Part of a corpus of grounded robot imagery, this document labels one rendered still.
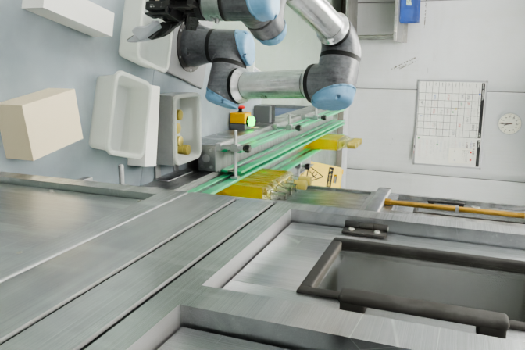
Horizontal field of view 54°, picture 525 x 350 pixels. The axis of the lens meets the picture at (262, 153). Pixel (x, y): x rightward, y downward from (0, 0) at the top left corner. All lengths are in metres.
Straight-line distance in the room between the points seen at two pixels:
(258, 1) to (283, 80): 0.53
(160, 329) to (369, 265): 0.28
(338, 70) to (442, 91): 6.16
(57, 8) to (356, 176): 6.89
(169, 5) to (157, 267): 0.68
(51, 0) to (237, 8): 0.43
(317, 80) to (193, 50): 0.51
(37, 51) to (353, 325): 1.02
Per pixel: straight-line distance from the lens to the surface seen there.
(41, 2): 1.25
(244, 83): 1.64
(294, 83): 1.52
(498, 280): 0.65
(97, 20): 1.38
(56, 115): 1.24
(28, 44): 1.29
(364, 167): 7.83
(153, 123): 1.58
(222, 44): 1.74
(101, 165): 1.49
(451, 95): 7.57
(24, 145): 1.20
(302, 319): 0.47
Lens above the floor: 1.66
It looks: 20 degrees down
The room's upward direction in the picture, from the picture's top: 94 degrees clockwise
